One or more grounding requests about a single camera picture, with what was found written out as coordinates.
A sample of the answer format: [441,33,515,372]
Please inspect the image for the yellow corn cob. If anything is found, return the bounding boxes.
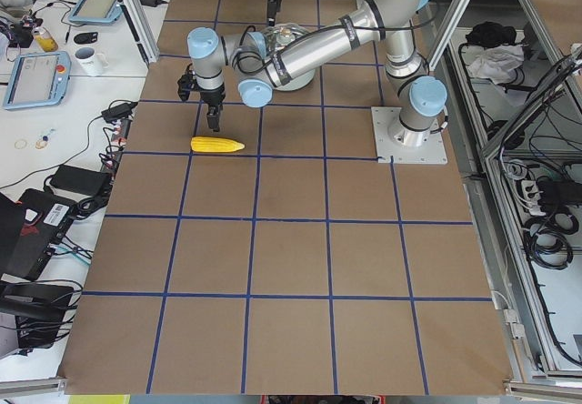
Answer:
[190,136,246,153]

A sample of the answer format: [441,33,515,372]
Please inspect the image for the glass pot lid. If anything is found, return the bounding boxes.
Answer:
[262,23,310,58]

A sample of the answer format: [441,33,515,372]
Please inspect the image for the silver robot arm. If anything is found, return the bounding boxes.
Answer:
[177,0,447,147]

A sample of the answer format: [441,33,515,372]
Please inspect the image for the pale green electric pot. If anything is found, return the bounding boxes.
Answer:
[263,24,319,93]

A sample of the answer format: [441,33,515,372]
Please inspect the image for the black power adapter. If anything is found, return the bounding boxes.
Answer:
[101,102,137,123]

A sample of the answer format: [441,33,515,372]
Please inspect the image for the white mug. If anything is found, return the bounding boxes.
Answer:
[75,46,109,76]

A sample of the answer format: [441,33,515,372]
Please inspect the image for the blue teach pendant far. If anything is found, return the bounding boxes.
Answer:
[68,0,122,25]

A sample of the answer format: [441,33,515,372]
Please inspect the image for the blue teach pendant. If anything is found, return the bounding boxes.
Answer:
[68,0,122,25]
[3,51,71,110]

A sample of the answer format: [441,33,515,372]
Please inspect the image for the blue teach pendant near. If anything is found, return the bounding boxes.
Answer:
[3,51,71,110]

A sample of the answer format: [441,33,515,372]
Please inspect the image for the black laptop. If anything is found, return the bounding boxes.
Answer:
[1,188,76,281]

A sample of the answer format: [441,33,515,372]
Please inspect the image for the aluminium frame post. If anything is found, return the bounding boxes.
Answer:
[117,0,159,66]

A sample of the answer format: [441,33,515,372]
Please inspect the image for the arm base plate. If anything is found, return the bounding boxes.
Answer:
[371,106,447,165]

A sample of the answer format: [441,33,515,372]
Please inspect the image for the black coiled cable bundle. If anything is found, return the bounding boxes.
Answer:
[522,221,577,268]

